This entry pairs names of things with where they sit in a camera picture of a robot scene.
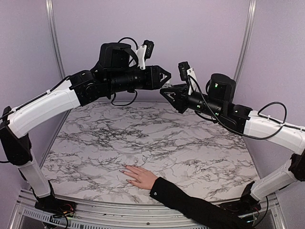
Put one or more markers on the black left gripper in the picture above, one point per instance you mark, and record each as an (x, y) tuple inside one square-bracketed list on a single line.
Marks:
[(154, 75)]

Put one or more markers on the person's bare hand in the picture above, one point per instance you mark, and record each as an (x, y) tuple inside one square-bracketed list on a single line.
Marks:
[(139, 177)]

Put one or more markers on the black sleeved forearm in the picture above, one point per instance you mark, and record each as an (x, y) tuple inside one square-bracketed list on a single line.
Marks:
[(196, 209)]

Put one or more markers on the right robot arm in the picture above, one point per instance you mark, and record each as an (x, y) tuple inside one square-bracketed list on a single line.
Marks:
[(244, 121)]

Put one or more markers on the left aluminium frame post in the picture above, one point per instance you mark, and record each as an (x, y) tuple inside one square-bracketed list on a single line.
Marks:
[(54, 37)]

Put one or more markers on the front aluminium rail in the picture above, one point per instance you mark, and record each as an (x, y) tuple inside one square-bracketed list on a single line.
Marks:
[(99, 215)]

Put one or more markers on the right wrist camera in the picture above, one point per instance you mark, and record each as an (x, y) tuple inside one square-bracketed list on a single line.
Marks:
[(187, 74)]

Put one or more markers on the clear nail polish bottle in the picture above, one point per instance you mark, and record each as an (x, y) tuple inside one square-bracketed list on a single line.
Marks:
[(167, 85)]

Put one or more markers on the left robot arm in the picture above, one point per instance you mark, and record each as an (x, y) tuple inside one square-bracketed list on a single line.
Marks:
[(118, 69)]

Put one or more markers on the right aluminium frame post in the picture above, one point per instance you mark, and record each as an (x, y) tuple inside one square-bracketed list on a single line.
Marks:
[(246, 39)]

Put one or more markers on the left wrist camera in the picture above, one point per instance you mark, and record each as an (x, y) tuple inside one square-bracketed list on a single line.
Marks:
[(143, 53)]

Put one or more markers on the aluminium frame post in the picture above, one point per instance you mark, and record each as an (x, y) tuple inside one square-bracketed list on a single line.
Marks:
[(246, 39), (54, 37)]

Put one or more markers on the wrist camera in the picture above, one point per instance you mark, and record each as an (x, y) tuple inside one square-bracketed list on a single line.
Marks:
[(187, 74), (143, 53)]

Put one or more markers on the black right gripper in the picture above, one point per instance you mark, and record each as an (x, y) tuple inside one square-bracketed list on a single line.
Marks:
[(181, 91)]

